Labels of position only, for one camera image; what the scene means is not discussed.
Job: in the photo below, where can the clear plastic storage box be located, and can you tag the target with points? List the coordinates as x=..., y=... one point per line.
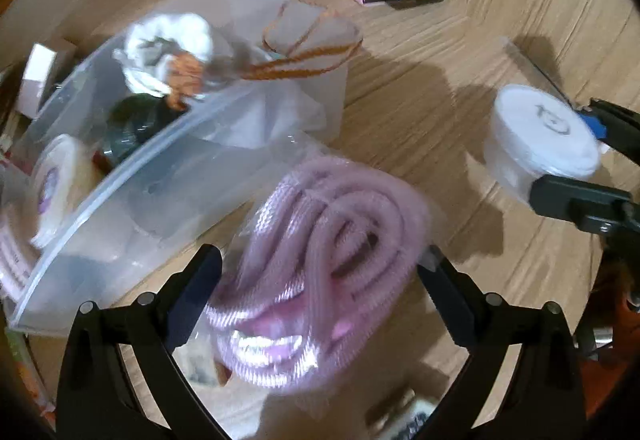
x=175, y=200

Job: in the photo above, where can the clear plastic ruler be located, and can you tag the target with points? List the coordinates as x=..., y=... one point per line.
x=530, y=63

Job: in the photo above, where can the white round jar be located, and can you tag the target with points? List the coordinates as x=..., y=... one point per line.
x=540, y=145

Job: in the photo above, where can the white tape roll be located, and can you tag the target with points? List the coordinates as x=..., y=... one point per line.
x=60, y=185

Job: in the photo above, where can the small white box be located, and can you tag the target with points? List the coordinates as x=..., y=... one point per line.
x=37, y=75

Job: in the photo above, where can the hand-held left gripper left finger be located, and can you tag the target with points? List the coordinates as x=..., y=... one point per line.
x=192, y=300

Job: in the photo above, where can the dark green round object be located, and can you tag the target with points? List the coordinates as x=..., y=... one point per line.
x=135, y=125

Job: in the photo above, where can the wooden desk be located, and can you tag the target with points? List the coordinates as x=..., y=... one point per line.
x=425, y=70

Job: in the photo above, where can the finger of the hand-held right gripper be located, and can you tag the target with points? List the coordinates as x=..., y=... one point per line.
x=575, y=197
x=615, y=125

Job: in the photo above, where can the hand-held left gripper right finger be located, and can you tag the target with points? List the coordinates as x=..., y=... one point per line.
x=450, y=300

